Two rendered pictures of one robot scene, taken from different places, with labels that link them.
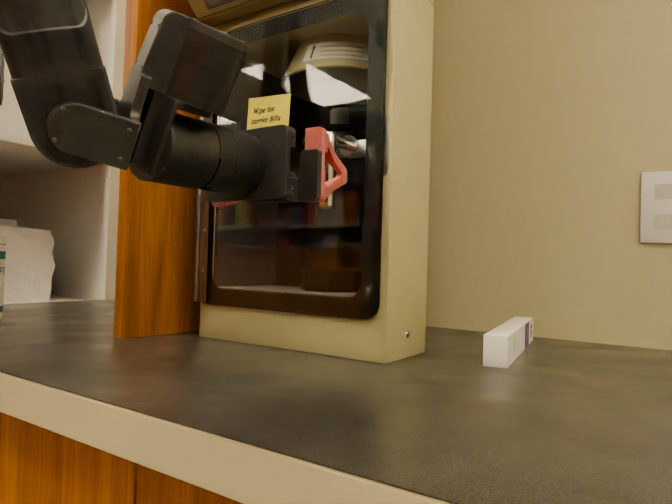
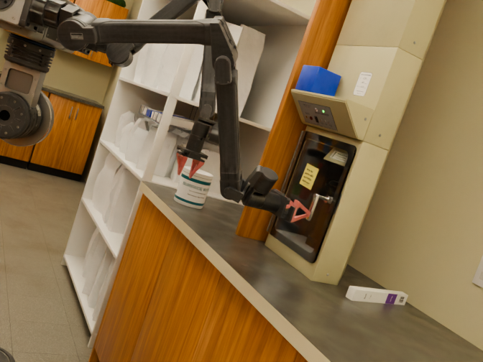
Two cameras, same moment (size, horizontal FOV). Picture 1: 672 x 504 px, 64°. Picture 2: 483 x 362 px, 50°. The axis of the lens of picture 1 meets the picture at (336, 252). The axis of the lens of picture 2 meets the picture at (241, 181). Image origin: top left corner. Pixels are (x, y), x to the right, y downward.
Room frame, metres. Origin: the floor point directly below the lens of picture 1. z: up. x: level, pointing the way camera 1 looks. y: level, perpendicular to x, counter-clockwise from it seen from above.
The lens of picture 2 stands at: (-0.95, -0.50, 1.35)
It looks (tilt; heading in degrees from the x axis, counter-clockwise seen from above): 6 degrees down; 27
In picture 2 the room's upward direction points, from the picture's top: 19 degrees clockwise
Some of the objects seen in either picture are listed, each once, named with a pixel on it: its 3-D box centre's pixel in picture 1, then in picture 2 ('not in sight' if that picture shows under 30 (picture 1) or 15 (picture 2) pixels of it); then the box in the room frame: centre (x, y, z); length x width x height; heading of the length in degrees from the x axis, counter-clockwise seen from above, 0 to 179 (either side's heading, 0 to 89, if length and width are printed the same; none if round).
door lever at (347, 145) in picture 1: (336, 170); (317, 207); (0.63, 0.00, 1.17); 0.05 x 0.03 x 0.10; 146
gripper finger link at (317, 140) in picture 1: (307, 170); (295, 210); (0.52, 0.03, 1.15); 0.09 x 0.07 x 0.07; 146
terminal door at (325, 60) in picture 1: (282, 161); (308, 193); (0.71, 0.07, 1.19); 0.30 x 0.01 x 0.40; 56
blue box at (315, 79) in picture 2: not in sight; (318, 82); (0.73, 0.18, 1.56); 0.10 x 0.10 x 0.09; 56
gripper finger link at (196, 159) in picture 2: not in sight; (190, 164); (0.62, 0.50, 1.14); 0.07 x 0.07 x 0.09; 56
